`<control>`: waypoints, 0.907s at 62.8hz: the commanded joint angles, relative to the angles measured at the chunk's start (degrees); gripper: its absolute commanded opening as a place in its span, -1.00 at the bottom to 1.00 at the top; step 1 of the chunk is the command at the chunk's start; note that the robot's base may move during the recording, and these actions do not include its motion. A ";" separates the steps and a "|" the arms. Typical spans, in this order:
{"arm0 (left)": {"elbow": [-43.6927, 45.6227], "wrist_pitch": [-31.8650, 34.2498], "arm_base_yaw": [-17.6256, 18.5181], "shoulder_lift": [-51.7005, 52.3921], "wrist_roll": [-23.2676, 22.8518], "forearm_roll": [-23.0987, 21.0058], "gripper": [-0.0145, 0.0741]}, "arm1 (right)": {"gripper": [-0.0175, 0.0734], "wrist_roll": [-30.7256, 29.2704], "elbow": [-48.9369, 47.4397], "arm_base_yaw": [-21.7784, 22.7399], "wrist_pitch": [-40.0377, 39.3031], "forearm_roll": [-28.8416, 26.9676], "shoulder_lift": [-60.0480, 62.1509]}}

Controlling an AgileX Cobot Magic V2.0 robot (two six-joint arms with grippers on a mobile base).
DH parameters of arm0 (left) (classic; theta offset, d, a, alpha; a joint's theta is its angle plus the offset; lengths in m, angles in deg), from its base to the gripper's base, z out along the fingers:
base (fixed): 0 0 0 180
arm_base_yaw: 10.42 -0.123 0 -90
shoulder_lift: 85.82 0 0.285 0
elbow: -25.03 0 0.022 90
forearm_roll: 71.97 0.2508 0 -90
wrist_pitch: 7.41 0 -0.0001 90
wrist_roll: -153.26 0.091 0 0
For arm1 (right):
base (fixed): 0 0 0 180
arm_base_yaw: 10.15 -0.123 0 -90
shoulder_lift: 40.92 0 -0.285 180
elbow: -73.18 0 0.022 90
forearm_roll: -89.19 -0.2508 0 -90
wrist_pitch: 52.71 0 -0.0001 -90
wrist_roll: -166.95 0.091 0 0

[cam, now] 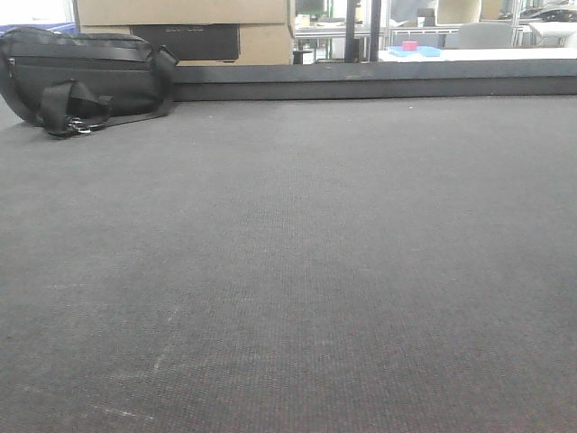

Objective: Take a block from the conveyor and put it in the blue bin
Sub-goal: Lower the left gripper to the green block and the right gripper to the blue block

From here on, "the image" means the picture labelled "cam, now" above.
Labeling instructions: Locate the black fabric shoulder bag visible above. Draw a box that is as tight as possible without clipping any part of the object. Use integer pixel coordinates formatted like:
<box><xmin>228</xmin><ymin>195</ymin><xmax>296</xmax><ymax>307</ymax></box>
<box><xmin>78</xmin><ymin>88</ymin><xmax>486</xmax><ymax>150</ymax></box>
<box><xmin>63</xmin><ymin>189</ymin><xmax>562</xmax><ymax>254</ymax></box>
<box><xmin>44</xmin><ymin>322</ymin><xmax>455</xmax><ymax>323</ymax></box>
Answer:
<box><xmin>1</xmin><ymin>27</ymin><xmax>178</xmax><ymax>137</ymax></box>

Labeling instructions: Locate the black conveyor side rail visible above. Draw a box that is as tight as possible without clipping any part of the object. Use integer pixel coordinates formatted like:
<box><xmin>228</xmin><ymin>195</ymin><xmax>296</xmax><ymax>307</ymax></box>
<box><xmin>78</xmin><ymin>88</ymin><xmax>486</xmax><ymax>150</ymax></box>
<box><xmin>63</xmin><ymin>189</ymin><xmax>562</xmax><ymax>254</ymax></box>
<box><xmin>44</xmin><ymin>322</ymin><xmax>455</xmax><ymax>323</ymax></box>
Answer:
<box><xmin>173</xmin><ymin>59</ymin><xmax>576</xmax><ymax>102</ymax></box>

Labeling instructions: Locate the black vertical pole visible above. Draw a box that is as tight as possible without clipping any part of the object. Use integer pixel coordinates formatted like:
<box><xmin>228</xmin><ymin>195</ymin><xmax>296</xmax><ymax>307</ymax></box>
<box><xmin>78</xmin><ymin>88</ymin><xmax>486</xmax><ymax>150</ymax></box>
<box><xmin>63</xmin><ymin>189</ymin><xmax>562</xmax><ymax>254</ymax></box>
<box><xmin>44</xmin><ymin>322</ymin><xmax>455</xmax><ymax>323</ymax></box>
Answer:
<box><xmin>369</xmin><ymin>0</ymin><xmax>381</xmax><ymax>62</ymax></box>

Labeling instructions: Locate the white background table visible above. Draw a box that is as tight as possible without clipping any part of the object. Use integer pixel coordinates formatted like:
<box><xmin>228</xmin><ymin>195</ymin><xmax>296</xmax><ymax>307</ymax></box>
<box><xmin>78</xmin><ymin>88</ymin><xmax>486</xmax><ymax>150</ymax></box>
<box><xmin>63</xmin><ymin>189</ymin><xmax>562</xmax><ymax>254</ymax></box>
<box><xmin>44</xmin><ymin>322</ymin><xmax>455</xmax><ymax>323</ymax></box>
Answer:
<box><xmin>379</xmin><ymin>47</ymin><xmax>576</xmax><ymax>62</ymax></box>

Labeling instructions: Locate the small pink block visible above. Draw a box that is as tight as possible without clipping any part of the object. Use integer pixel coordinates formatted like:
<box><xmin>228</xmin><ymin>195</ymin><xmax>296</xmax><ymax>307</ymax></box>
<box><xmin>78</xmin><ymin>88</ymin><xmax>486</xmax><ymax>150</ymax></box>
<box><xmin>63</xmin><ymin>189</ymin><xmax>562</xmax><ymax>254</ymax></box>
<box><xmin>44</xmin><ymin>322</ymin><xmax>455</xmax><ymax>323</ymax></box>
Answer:
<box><xmin>402</xmin><ymin>41</ymin><xmax>418</xmax><ymax>51</ymax></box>

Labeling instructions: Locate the flat blue tray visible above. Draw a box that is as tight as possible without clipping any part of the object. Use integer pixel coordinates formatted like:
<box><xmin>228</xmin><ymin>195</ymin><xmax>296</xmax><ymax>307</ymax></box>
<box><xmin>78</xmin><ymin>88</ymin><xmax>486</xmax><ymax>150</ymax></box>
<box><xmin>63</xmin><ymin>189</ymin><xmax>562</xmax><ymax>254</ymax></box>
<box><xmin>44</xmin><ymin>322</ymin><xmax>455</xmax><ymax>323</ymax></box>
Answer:
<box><xmin>388</xmin><ymin>45</ymin><xmax>443</xmax><ymax>58</ymax></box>

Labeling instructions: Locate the upper cardboard box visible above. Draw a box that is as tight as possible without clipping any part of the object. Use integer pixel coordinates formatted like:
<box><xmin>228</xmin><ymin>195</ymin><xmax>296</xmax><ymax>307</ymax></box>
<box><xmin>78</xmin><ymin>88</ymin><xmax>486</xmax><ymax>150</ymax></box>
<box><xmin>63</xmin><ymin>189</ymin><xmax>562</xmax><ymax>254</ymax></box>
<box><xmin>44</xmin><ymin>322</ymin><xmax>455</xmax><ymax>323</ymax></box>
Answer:
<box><xmin>76</xmin><ymin>0</ymin><xmax>295</xmax><ymax>26</ymax></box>

